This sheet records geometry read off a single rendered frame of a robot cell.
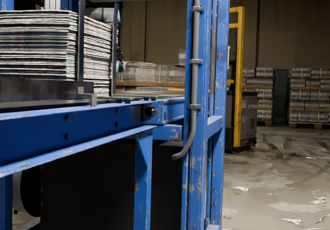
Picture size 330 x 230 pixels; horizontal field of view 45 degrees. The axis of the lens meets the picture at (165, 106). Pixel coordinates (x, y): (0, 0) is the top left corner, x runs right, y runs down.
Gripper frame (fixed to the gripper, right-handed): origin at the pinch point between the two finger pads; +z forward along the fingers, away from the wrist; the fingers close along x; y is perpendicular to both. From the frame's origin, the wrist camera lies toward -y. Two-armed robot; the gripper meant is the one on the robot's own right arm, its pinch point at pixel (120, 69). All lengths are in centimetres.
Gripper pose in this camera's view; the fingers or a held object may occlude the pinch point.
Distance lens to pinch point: 389.0
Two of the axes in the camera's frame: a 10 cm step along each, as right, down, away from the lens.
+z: 2.7, 8.5, 4.4
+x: -8.0, -0.5, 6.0
